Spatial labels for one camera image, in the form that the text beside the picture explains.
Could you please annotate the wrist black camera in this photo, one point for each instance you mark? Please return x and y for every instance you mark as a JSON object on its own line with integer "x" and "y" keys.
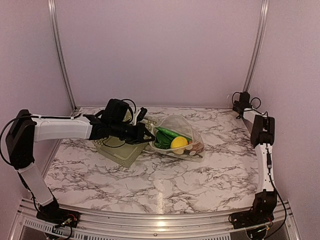
{"x": 116, "y": 110}
{"x": 244, "y": 99}

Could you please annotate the brown red potato toy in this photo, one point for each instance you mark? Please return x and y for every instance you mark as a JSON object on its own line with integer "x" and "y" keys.
{"x": 195, "y": 148}

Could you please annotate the right aluminium frame post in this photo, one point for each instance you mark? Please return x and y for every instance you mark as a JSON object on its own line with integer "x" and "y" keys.
{"x": 261, "y": 29}

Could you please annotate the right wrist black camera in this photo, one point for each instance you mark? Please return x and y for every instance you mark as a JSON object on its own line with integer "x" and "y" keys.
{"x": 244, "y": 99}

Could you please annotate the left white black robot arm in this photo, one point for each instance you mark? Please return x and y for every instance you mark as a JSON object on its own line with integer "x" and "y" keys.
{"x": 23, "y": 131}

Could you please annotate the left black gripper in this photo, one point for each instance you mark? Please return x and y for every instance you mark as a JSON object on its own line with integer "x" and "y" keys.
{"x": 138, "y": 138}

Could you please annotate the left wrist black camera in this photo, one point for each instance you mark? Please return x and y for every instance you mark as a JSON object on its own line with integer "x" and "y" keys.
{"x": 116, "y": 110}

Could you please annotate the clear zip top bag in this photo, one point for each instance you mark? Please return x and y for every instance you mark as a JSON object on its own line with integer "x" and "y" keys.
{"x": 180, "y": 125}

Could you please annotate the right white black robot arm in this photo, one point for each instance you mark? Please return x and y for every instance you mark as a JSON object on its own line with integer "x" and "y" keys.
{"x": 262, "y": 138}

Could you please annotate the yellow lemon toy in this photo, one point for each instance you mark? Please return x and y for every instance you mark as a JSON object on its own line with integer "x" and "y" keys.
{"x": 178, "y": 145}

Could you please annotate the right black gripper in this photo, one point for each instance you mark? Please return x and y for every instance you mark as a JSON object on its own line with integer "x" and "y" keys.
{"x": 235, "y": 108}

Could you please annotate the pale green perforated basket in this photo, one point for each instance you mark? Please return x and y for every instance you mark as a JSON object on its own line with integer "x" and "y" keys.
{"x": 117, "y": 150}

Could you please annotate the front aluminium rail base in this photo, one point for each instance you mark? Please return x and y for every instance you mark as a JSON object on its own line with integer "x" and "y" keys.
{"x": 108, "y": 225}

